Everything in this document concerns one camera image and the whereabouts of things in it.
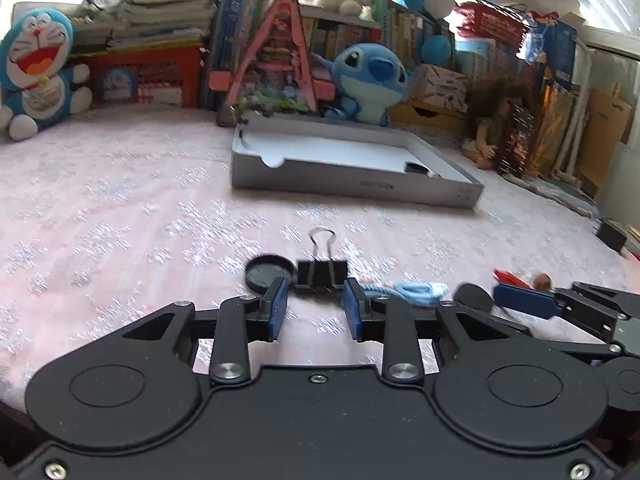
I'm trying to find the stack of books and papers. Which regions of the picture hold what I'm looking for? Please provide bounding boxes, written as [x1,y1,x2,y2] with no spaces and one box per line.
[70,0,216,53]

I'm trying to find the pink snowflake tablecloth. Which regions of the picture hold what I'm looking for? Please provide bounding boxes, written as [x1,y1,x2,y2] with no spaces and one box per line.
[0,105,640,411]

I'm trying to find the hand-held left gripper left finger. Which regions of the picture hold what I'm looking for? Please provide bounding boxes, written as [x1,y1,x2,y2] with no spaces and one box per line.
[100,276,291,387]

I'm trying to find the white printed cardboard carton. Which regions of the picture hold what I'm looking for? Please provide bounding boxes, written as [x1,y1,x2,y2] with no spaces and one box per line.
[410,63,471,113]

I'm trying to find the light blue hair clip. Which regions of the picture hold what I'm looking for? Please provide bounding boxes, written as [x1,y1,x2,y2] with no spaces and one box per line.
[395,281,450,307]

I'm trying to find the white cardboard box tray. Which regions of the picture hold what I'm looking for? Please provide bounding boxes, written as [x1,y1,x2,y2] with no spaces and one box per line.
[231,117,485,209]

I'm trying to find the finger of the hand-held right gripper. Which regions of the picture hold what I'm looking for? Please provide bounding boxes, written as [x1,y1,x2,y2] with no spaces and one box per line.
[530,332,625,362]
[492,281,640,342]

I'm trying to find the pink triangular miniature house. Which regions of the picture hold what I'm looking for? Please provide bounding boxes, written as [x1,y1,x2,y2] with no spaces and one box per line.
[209,0,336,126]

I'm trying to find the brown cardboard sheet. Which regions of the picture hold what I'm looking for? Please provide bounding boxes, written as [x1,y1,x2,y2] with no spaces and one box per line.
[580,85,633,196]

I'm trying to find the large black binder clip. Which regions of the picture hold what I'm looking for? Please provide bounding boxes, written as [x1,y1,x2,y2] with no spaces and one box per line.
[295,227,349,293]

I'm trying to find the small red mesh basket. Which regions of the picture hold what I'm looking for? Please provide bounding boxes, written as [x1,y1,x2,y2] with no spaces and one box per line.
[452,2,532,56]

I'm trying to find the blue white label card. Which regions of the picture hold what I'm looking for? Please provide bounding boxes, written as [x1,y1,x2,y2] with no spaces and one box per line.
[97,67,183,106]

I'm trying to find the patterned blue hair clip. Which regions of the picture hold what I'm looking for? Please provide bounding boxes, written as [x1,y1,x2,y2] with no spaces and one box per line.
[361,280,401,298]

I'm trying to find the red plastic crate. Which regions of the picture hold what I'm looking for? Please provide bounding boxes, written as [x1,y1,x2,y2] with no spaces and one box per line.
[75,45,206,108]

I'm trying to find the leaning orange picture books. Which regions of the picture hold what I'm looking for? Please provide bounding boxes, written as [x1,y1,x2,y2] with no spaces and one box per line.
[520,75,581,178]

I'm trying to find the brown-haired doll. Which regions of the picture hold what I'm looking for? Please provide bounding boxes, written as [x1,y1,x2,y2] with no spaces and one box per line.
[462,77,538,171]

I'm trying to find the white plastic pipes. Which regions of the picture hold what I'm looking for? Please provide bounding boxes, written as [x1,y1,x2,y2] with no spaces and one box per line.
[552,42,598,188]

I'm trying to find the small black box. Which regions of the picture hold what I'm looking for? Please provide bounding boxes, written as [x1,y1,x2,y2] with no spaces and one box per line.
[596,219,629,253]

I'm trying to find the blue robot cat plush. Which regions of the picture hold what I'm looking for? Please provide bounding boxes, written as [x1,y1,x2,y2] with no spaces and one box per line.
[0,7,93,141]

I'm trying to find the red plastic piece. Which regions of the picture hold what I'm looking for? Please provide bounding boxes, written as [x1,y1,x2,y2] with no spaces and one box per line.
[492,268,532,290]

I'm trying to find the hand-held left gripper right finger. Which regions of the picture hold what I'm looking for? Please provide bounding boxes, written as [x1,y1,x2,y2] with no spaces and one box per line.
[342,276,532,387]

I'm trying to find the black round lid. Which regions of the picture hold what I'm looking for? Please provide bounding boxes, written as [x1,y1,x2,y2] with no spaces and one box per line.
[244,254,296,295]

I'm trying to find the blue alien plush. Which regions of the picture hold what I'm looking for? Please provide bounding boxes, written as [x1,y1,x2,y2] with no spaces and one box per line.
[312,42,416,127]

